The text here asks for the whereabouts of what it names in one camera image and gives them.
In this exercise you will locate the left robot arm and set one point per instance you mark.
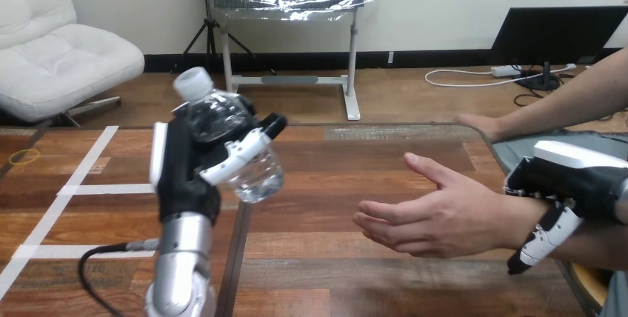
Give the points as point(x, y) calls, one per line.
point(181, 265)

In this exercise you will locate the wooden seat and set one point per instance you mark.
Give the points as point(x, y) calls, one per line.
point(588, 285)

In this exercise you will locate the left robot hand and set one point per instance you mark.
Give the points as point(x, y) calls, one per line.
point(179, 177)

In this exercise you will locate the white desk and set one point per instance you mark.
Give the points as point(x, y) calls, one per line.
point(349, 84)

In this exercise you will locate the white cushioned chair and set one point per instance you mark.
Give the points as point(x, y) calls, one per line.
point(54, 59)

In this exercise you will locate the person's forearm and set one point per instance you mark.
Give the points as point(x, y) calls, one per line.
point(601, 246)
point(574, 96)

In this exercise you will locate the black tripod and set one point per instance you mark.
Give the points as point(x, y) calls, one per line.
point(210, 35)

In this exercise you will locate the clear water bottle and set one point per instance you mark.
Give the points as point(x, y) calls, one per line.
point(255, 177)

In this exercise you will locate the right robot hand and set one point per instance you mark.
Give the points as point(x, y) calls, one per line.
point(574, 182)

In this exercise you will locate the white power strip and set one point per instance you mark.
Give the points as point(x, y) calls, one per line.
point(505, 71)

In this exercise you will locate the dark screen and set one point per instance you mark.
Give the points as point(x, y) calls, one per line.
point(549, 32)

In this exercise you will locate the person's hand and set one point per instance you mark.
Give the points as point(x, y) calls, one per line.
point(483, 124)
point(456, 221)

